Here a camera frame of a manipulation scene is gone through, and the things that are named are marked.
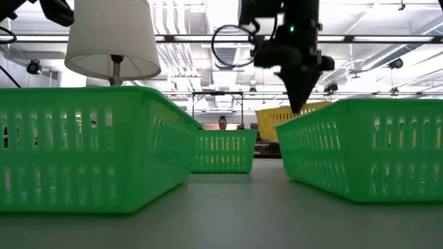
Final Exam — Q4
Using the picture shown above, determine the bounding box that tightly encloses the thin black cable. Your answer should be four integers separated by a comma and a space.
0, 65, 21, 89

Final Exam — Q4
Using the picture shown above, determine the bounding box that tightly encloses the yellow slotted plastic basket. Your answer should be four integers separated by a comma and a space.
255, 101, 333, 142

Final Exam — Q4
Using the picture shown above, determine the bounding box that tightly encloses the grey lamp stem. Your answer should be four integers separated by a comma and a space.
108, 54, 125, 86

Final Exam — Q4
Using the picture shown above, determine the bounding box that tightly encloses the black horizontal frame bar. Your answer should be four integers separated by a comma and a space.
0, 34, 443, 44

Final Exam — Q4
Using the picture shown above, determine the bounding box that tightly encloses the black right arm cable loop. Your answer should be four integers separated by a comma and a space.
210, 24, 260, 68

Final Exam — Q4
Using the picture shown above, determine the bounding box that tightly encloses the black ceiling-mounted camera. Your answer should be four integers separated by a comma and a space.
26, 59, 43, 75
387, 57, 404, 71

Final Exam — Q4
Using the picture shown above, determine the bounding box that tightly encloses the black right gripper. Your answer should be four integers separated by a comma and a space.
253, 22, 336, 114

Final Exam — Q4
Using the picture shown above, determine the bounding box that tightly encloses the black background gantry frame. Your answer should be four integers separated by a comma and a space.
192, 91, 244, 131

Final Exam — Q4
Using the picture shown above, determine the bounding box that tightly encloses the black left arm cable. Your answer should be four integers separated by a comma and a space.
0, 26, 17, 45

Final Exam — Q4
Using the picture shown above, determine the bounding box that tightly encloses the white fabric lampshade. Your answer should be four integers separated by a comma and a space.
64, 0, 162, 81

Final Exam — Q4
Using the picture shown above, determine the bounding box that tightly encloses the large green slotted plastic basket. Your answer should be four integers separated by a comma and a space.
0, 86, 201, 214
275, 98, 443, 203

